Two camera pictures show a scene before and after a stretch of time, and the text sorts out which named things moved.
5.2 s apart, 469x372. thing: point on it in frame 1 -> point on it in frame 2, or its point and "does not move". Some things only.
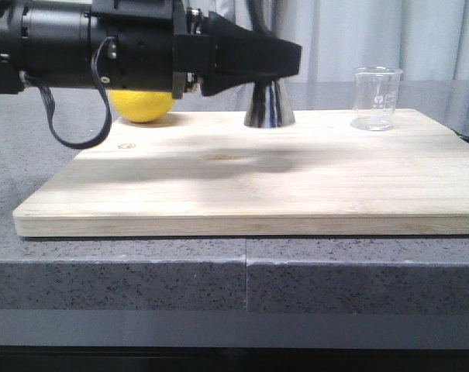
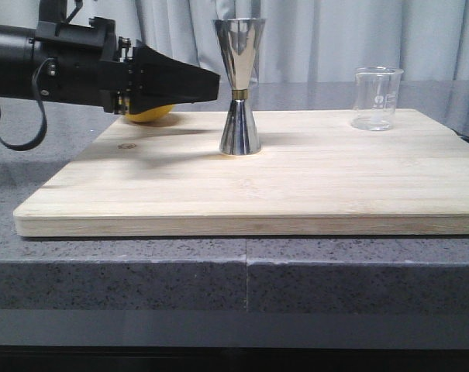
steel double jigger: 269,105 -> 239,40
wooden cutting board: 207,174 does not move
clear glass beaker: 374,99 does not move
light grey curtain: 426,39 does not move
